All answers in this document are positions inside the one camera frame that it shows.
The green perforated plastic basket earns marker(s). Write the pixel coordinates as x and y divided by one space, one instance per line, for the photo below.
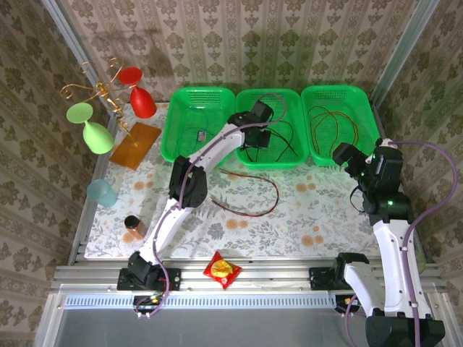
173 108
289 105
361 108

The small circuit board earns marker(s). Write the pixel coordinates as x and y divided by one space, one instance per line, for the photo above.
152 300
349 301

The red snack packet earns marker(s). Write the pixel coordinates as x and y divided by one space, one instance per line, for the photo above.
221 270

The blue textured cup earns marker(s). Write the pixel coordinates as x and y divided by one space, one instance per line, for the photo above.
102 194

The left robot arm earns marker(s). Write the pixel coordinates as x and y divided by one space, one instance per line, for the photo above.
170 224

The green wine glass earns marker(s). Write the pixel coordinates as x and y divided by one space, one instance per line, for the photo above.
97 139

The brown juice bottle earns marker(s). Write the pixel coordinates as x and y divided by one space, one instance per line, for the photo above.
135 227

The red wine glass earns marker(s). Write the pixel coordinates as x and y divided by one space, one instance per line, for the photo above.
142 103

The aluminium extrusion frame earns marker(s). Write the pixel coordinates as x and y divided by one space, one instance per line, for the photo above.
275 280

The floral table mat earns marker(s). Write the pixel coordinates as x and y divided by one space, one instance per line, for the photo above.
325 217

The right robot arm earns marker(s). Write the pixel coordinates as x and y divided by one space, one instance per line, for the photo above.
394 260

